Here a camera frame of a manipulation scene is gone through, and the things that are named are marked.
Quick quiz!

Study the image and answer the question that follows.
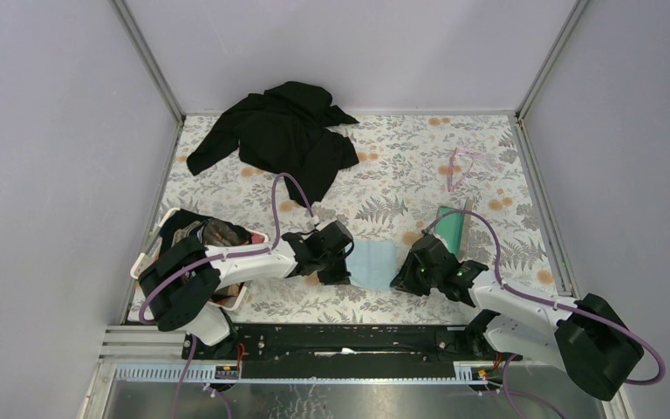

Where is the light blue cleaning cloth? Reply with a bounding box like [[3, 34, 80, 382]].
[[345, 240, 398, 291]]

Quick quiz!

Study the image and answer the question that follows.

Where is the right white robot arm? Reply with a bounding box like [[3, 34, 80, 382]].
[[391, 235, 644, 402]]

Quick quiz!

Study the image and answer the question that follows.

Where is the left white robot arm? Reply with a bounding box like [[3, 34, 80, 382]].
[[138, 221, 354, 359]]

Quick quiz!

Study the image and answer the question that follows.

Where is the black garment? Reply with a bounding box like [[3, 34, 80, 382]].
[[187, 81, 359, 205]]

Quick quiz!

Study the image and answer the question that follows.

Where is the white basket with clothes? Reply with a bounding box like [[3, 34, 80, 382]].
[[131, 208, 269, 319]]

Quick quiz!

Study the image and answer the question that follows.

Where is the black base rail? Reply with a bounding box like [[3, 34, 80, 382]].
[[181, 323, 508, 380]]

